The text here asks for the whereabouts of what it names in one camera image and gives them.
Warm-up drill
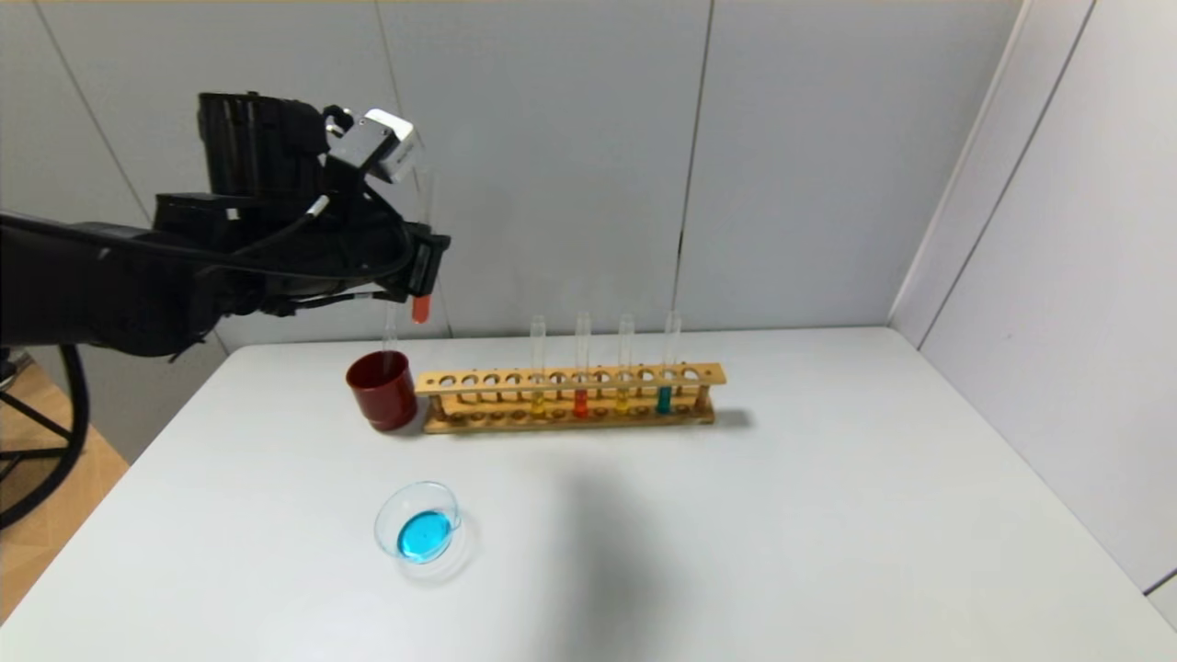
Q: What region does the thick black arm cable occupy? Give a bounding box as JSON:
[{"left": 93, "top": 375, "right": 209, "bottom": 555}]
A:
[{"left": 0, "top": 344, "right": 91, "bottom": 531}]

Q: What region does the test tube with yellow pigment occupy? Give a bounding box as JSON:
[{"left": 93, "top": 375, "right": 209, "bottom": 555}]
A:
[
  {"left": 616, "top": 314, "right": 635, "bottom": 417},
  {"left": 530, "top": 314, "right": 548, "bottom": 420}
]

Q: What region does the dark red cup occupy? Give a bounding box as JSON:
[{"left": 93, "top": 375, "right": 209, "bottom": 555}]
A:
[{"left": 346, "top": 349, "right": 420, "bottom": 432}]

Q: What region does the test tube with blue pigment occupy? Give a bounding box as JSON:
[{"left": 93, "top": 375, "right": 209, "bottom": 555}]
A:
[
  {"left": 381, "top": 302, "right": 402, "bottom": 380},
  {"left": 656, "top": 312, "right": 682, "bottom": 416}
]

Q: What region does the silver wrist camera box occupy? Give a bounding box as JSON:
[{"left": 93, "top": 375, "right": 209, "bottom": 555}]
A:
[{"left": 325, "top": 108, "right": 421, "bottom": 183}]

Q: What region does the test tube with red pigment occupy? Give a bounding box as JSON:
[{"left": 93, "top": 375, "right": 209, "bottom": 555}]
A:
[
  {"left": 410, "top": 165, "right": 438, "bottom": 325},
  {"left": 574, "top": 311, "right": 592, "bottom": 419}
]

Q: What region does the clear glass dish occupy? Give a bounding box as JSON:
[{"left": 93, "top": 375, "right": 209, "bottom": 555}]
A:
[{"left": 373, "top": 480, "right": 481, "bottom": 582}]

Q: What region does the black chair base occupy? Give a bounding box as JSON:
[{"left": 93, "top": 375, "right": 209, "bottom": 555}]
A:
[{"left": 0, "top": 390, "right": 58, "bottom": 462}]

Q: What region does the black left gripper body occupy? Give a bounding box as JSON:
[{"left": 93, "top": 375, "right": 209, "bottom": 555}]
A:
[{"left": 337, "top": 197, "right": 451, "bottom": 300}]

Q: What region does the wooden test tube rack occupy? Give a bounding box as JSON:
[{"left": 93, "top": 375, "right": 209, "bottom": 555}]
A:
[{"left": 416, "top": 363, "right": 726, "bottom": 434}]

